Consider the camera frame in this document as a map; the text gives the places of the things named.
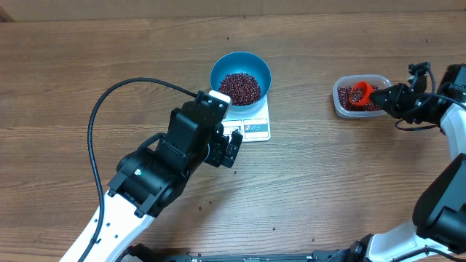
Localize orange measuring scoop blue handle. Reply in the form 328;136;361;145
350;82;374;107

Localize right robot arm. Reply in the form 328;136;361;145
329;62;465;262

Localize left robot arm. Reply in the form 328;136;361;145
62;102;242;261

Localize white digital kitchen scale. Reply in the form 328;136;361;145
222;96;272;143

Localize red beans in scoop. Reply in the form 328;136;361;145
349;87;364;104

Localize red beans in bowl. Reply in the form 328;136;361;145
218;73;261;106

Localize blue plastic bowl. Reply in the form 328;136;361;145
210;52;272;100

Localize clear plastic container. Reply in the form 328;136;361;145
332;74;392;119

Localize red adzuki beans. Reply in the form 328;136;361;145
337;87;381;111

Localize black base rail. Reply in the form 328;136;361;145
155;249;349;262

